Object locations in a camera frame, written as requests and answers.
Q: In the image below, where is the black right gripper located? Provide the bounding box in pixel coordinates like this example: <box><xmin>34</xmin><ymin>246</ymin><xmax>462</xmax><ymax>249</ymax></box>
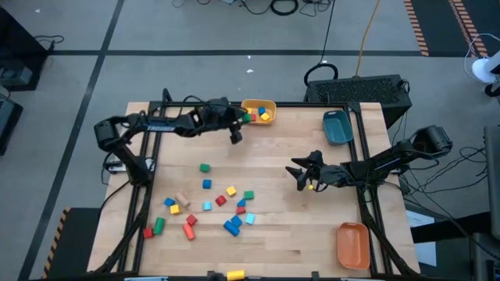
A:
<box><xmin>284</xmin><ymin>150</ymin><xmax>353</xmax><ymax>193</ymax></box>

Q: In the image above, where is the white paper sheet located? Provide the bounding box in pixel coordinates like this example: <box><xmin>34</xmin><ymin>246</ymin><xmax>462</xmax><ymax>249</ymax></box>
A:
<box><xmin>405</xmin><ymin>209</ymin><xmax>438</xmax><ymax>269</ymax></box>

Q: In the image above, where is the teal plastic bin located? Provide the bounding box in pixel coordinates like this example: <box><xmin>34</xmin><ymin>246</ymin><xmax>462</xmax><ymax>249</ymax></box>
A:
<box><xmin>322</xmin><ymin>109</ymin><xmax>355</xmax><ymax>147</ymax></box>

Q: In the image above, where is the black aluminium table frame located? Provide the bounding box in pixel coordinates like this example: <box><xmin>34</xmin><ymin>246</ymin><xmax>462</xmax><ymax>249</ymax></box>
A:
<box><xmin>87</xmin><ymin>87</ymin><xmax>422</xmax><ymax>279</ymax></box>

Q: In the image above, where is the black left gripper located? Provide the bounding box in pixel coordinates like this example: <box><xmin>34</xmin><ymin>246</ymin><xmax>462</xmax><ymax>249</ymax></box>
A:
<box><xmin>196</xmin><ymin>96</ymin><xmax>248</xmax><ymax>146</ymax></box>

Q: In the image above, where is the black hanging cable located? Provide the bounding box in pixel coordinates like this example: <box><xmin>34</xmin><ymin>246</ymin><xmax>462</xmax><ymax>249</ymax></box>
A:
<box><xmin>303</xmin><ymin>0</ymin><xmax>339</xmax><ymax>87</ymax></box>

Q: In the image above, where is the blue cylinder block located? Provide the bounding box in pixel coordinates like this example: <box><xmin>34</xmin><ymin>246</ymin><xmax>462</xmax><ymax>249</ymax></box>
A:
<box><xmin>223</xmin><ymin>219</ymin><xmax>241</xmax><ymax>237</ymax></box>

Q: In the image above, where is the grey cart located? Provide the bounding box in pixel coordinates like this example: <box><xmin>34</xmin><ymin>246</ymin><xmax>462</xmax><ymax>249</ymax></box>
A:
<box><xmin>483</xmin><ymin>124</ymin><xmax>500</xmax><ymax>240</ymax></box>

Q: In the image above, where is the white round stand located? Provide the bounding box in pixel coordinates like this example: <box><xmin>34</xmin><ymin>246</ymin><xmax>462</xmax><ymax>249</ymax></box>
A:
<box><xmin>470</xmin><ymin>50</ymin><xmax>500</xmax><ymax>98</ymax></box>

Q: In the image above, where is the yellow plastic bin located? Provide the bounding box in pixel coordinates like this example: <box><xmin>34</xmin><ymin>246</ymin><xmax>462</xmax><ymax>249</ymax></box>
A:
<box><xmin>241</xmin><ymin>98</ymin><xmax>278</xmax><ymax>126</ymax></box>

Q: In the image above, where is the black coiled floor cable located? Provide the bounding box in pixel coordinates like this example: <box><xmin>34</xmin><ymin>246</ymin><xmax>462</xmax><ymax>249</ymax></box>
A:
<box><xmin>270</xmin><ymin>0</ymin><xmax>300</xmax><ymax>16</ymax></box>

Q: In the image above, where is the black mat striped edge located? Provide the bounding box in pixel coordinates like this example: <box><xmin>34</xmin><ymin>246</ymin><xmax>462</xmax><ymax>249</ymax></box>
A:
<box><xmin>448</xmin><ymin>0</ymin><xmax>500</xmax><ymax>59</ymax></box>
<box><xmin>403</xmin><ymin>0</ymin><xmax>454</xmax><ymax>58</ymax></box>
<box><xmin>41</xmin><ymin>206</ymin><xmax>103</xmax><ymax>280</ymax></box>

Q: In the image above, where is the orange cylinder block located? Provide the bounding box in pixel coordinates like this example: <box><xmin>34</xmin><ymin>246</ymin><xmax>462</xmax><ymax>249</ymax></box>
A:
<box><xmin>181</xmin><ymin>222</ymin><xmax>196</xmax><ymax>242</ymax></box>

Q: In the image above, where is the black computer tower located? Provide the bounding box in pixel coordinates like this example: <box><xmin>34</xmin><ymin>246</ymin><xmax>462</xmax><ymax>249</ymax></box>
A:
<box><xmin>303</xmin><ymin>73</ymin><xmax>413</xmax><ymax>130</ymax></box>

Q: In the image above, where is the yellow hanging cable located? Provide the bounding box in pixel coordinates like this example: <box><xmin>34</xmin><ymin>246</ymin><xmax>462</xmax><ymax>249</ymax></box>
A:
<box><xmin>354</xmin><ymin>0</ymin><xmax>382</xmax><ymax>77</ymax></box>

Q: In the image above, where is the black stand beam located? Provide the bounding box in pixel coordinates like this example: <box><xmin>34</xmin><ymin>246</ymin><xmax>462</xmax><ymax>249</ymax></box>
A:
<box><xmin>409</xmin><ymin>210</ymin><xmax>500</xmax><ymax>245</ymax></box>

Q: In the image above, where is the orange plastic bin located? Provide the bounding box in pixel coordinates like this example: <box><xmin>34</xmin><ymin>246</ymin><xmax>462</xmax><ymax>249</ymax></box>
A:
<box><xmin>336</xmin><ymin>222</ymin><xmax>371</xmax><ymax>271</ymax></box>

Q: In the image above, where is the black equipment case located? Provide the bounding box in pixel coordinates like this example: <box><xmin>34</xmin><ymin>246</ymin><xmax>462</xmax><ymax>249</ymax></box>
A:
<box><xmin>0</xmin><ymin>87</ymin><xmax>24</xmax><ymax>156</ymax></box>

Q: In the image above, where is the black cabinet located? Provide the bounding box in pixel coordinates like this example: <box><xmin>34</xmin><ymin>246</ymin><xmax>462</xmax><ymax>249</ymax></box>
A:
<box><xmin>0</xmin><ymin>7</ymin><xmax>50</xmax><ymax>93</ymax></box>

